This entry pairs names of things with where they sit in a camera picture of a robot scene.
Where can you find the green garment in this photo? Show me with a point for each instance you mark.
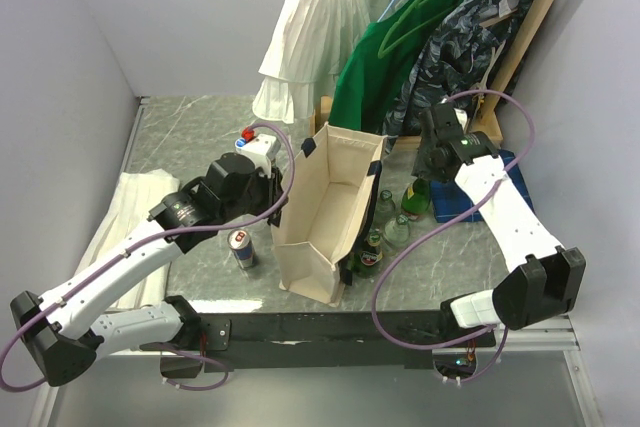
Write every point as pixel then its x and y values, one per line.
pixel 367 86

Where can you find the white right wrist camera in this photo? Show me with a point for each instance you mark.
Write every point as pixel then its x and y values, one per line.
pixel 462 118

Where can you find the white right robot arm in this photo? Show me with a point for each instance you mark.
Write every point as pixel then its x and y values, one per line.
pixel 543 277

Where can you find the clear chang soda bottle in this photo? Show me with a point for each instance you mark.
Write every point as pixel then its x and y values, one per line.
pixel 395 235
pixel 385 209

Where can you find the folded white cloth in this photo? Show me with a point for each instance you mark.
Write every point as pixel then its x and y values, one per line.
pixel 134 196

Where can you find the green beer bottle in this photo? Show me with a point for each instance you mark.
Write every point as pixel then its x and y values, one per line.
pixel 367 258

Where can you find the white pleated skirt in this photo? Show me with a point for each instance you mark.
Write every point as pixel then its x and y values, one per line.
pixel 310 45

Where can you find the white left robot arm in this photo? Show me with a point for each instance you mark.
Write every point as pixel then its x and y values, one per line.
pixel 68 328

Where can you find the blue plaid shirt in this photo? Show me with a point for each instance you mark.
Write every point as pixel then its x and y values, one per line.
pixel 487 188

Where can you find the green hanger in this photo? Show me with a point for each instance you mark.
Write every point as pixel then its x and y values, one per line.
pixel 417 15

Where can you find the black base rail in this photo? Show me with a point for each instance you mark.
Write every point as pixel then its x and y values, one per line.
pixel 298 340

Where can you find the red bull can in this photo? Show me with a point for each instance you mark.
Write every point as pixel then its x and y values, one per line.
pixel 241 245

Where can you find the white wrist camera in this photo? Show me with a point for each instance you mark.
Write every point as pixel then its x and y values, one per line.
pixel 462 118
pixel 261 148

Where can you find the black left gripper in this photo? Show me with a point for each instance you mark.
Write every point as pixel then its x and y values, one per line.
pixel 273 190

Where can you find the dark patterned garment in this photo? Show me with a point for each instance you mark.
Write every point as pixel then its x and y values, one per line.
pixel 463 53

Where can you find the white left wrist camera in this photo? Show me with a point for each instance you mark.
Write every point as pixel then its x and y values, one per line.
pixel 261 148

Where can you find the beige canvas tote bag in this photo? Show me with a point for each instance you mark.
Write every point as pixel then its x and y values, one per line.
pixel 329 209

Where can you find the green gold-capped glass bottle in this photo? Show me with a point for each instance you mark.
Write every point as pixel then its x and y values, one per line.
pixel 416 199

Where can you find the clear Chang soda bottle far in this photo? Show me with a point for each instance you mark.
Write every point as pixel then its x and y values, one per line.
pixel 385 209

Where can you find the clear Chang soda bottle near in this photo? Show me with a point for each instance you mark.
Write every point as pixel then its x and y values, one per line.
pixel 395 235

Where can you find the clear water bottle far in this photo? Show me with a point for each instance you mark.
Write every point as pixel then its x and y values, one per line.
pixel 240 146

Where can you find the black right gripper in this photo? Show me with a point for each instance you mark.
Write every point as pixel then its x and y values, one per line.
pixel 420 168

